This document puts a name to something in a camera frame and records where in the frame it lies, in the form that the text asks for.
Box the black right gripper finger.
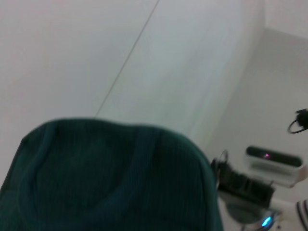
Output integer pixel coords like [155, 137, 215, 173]
[210, 157, 231, 175]

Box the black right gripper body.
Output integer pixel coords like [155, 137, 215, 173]
[220, 165, 276, 205]

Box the black camera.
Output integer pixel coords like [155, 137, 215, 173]
[287, 108, 308, 134]

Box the dark teal insulated lunch bag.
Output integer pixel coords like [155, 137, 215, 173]
[0, 117, 229, 231]

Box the white backdrop curtain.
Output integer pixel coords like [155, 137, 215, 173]
[96, 0, 265, 157]

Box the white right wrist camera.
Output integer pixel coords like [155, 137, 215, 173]
[245, 145, 308, 188]

